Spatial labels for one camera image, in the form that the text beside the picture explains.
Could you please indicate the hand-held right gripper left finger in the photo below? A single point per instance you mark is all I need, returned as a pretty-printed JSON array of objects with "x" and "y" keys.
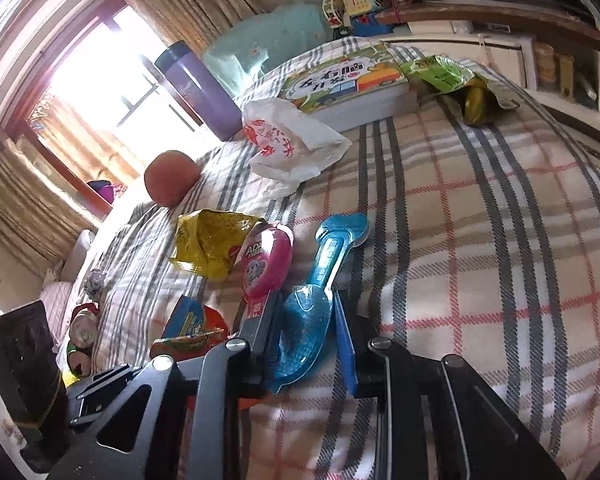
[{"x": 260, "y": 355}]

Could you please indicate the purple thermos bottle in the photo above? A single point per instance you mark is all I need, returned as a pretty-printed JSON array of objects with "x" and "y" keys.
[{"x": 200, "y": 95}]

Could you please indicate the white plastic bag red print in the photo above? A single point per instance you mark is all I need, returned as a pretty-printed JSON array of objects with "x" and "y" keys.
[{"x": 290, "y": 145}]

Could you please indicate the teal covered chair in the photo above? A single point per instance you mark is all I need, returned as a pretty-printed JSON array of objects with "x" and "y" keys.
[{"x": 280, "y": 25}]

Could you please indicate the crumpled foil wrapper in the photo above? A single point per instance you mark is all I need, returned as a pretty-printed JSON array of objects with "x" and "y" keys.
[{"x": 94, "y": 280}]

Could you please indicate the crushed red can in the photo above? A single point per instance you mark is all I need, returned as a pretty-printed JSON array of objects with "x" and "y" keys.
[{"x": 86, "y": 310}]

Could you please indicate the orange red fruit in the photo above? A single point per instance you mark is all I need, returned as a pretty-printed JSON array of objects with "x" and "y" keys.
[{"x": 170, "y": 177}]

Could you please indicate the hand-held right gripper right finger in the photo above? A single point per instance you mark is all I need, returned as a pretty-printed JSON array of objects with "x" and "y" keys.
[{"x": 345, "y": 350}]

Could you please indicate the yellow snack bag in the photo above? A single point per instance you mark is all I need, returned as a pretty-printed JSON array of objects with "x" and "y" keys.
[{"x": 205, "y": 240}]

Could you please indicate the magenta cloth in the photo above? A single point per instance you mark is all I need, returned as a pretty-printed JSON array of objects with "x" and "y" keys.
[{"x": 105, "y": 192}]

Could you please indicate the crushed green can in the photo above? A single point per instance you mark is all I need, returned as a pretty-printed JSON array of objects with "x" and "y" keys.
[{"x": 79, "y": 360}]

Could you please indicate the green snack bag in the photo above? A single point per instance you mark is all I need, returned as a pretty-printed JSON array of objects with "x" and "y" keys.
[{"x": 440, "y": 75}]

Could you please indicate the yellow foam fruit net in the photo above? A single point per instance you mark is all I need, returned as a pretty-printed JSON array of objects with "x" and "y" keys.
[{"x": 70, "y": 379}]

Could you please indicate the blue clear plastic blister pack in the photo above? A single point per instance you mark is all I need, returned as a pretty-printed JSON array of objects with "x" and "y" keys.
[{"x": 305, "y": 320}]

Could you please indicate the red blue snack bag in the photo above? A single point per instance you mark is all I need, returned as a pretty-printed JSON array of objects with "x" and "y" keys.
[{"x": 190, "y": 320}]

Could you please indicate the blue toy truck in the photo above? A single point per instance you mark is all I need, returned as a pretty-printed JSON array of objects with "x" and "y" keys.
[{"x": 365, "y": 24}]

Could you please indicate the white wooden television stand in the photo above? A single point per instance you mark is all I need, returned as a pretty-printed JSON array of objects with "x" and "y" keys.
[{"x": 480, "y": 12}]

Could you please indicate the yellow wheel toy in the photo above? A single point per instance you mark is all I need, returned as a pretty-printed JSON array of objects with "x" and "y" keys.
[{"x": 333, "y": 10}]

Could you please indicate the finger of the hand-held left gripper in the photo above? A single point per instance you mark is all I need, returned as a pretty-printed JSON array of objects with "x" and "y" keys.
[{"x": 95, "y": 385}]

